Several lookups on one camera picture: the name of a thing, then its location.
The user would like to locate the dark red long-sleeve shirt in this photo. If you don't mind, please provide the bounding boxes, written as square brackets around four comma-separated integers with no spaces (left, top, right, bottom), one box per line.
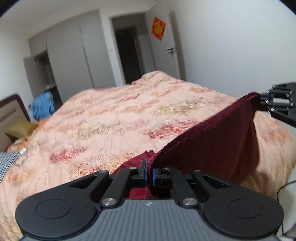
[111,92,263,200]

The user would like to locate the blue clothes pile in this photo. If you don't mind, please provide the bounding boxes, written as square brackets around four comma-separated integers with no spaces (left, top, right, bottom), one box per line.
[30,91,56,121]

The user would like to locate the olive green pillow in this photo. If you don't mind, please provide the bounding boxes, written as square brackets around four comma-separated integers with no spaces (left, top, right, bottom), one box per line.
[4,120,38,138]

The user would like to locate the white room door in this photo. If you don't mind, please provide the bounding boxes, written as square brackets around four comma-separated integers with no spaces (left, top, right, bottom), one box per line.
[144,1,180,79]

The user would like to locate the padded bed headboard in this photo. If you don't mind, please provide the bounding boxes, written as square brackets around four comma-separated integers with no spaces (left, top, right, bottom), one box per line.
[0,94,31,152]

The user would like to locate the red fu door decoration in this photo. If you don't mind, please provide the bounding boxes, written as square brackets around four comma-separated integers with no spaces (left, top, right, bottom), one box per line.
[151,17,167,41]

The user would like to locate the grey built-in wardrobe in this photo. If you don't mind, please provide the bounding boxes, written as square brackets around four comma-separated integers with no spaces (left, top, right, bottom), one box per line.
[23,11,116,102]

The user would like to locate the white charger with cable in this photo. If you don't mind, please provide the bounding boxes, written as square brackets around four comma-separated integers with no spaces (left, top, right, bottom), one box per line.
[19,148,27,155]

